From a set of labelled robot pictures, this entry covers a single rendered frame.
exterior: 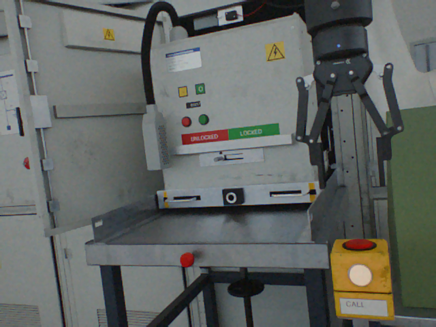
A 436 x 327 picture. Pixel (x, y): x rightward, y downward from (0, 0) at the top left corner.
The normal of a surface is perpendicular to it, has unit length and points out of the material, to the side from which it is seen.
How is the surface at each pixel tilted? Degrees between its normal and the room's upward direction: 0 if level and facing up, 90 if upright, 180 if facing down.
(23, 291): 90
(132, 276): 90
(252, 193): 90
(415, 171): 90
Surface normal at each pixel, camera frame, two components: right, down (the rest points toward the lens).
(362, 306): -0.36, 0.11
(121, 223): 0.93, -0.08
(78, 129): 0.76, -0.04
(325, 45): -0.73, 0.13
